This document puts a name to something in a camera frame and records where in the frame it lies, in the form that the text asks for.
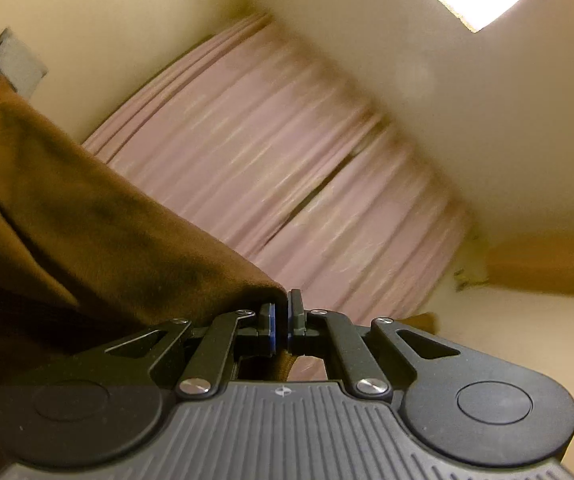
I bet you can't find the brown long sleeve garment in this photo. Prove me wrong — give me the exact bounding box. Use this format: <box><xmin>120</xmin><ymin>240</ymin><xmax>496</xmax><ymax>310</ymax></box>
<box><xmin>0</xmin><ymin>79</ymin><xmax>287</xmax><ymax>383</ymax></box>

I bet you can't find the pink pleated curtain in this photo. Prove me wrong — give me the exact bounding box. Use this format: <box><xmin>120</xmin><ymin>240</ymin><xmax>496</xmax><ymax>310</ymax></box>
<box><xmin>80</xmin><ymin>12</ymin><xmax>474</xmax><ymax>380</ymax></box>

